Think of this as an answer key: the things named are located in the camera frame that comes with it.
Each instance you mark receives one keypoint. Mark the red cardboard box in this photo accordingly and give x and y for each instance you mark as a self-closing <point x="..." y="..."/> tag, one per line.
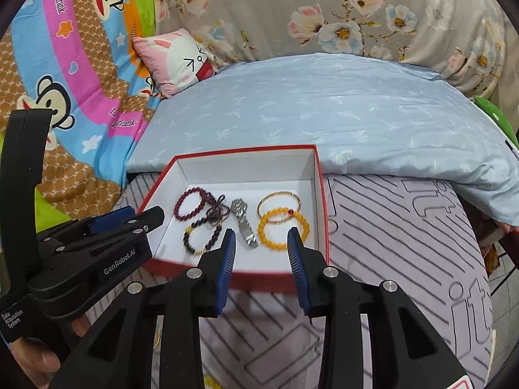
<point x="279" y="162"/>

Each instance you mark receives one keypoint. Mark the green plush toy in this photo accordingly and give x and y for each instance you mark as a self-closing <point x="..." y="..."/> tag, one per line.
<point x="496" y="117"/>

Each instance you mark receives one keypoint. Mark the person's left hand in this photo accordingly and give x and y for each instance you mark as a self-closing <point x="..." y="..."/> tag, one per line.
<point x="32" y="360"/>

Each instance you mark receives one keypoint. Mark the silver wristwatch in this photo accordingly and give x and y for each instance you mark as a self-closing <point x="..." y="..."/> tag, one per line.
<point x="239" y="207"/>

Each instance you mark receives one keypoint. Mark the pink bunny pillow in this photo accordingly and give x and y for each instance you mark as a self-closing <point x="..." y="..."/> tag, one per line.
<point x="170" y="60"/>

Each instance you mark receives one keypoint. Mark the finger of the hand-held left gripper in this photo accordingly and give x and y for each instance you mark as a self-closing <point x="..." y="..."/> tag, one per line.
<point x="113" y="219"/>
<point x="138" y="227"/>

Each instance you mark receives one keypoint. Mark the light blue quilt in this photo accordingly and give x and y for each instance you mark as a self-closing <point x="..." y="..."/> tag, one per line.
<point x="324" y="105"/>

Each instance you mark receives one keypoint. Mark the grey striped bedsheet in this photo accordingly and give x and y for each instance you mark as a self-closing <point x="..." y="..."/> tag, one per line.
<point x="405" y="251"/>

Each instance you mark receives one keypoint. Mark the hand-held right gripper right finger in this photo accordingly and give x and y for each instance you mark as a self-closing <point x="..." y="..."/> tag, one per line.
<point x="298" y="269"/>

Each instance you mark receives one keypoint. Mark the rose gold bangle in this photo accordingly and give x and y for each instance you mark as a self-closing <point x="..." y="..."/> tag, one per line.
<point x="268" y="195"/>

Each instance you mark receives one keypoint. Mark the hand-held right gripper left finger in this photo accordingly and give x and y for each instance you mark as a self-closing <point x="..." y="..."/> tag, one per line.
<point x="227" y="269"/>

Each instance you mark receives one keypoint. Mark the grey floral blanket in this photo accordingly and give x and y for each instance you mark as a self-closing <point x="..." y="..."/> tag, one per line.
<point x="284" y="8"/>

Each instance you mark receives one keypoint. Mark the colourful cartoon monkey blanket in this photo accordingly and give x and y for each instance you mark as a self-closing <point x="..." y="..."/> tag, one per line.
<point x="81" y="69"/>

